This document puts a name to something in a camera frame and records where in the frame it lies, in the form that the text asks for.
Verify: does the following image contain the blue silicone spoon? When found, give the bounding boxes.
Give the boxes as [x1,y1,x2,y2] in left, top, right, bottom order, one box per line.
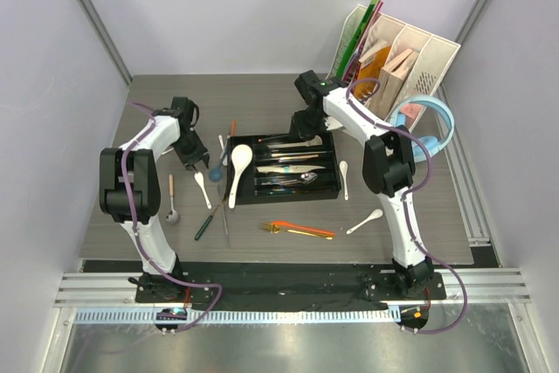
[209,147,229,183]

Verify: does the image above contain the steel spoon in tray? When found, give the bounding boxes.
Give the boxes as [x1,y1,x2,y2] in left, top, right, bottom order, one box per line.
[265,172,318,186]

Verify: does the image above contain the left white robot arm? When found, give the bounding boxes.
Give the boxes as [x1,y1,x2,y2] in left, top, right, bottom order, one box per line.
[99,97,210,302]

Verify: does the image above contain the white file organizer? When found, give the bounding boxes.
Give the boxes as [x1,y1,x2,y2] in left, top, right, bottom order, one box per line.
[328,0,460,120]

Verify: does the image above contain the small white ceramic spoon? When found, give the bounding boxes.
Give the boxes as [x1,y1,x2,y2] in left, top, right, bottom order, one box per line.
[194,171,212,209]

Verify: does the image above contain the beige sheathed knife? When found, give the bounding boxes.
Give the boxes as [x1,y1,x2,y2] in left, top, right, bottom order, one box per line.
[256,165,325,174]

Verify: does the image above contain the tan book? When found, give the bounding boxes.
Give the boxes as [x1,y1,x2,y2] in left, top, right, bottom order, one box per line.
[369,49,418,119]

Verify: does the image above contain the gold fork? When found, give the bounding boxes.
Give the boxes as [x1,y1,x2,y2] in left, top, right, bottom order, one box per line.
[259,223,335,240]

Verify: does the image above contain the green folder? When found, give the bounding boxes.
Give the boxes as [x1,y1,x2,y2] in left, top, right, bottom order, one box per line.
[331,0,383,79]

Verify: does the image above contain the green handled fork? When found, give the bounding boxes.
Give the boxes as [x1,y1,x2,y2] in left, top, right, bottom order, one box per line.
[194,205,220,241]

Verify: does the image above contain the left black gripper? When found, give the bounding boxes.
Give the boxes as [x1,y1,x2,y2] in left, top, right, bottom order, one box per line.
[172,129,209,172]

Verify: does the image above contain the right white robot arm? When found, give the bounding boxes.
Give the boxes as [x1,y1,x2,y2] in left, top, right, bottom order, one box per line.
[289,71,434,299]

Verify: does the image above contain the chopsticks in tray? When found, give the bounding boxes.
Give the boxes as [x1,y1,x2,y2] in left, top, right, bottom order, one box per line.
[270,152,329,162]

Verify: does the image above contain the orange plastic utensil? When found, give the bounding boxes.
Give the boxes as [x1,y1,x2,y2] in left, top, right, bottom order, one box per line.
[272,220,335,238]

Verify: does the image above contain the large white rice spoon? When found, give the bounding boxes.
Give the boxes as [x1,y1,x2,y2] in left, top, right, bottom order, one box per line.
[228,144,253,209]

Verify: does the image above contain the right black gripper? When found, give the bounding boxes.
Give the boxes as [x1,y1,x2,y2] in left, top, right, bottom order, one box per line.
[289,108,330,140]

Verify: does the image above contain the beige wooden spoon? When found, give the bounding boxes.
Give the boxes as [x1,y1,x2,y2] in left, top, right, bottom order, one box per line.
[266,135,323,149]

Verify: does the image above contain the gold knife green handle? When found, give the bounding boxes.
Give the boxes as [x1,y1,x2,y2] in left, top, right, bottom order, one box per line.
[254,188,340,197]

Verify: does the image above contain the black measuring scoop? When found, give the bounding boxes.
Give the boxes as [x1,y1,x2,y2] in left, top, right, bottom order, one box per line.
[257,134,290,144]

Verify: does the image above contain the black utensil tray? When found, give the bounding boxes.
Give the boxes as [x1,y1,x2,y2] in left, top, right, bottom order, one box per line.
[229,133,342,206]

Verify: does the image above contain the white spoon behind tray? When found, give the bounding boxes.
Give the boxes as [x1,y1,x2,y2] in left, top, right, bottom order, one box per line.
[218,135,227,166]

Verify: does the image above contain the orange book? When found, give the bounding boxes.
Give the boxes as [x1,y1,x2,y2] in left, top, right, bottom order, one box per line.
[353,45,391,100]

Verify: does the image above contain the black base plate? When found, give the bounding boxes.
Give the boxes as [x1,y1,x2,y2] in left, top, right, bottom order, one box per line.
[128,262,446,311]

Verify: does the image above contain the steel chopstick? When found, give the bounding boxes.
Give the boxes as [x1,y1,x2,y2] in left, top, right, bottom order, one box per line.
[217,183,231,248]

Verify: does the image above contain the steel spoon wooden handle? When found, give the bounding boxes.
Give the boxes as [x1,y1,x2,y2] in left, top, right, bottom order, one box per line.
[166,174,180,224]

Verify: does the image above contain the light blue headphones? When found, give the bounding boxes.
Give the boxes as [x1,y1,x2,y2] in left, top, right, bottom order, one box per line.
[386,94,455,162]

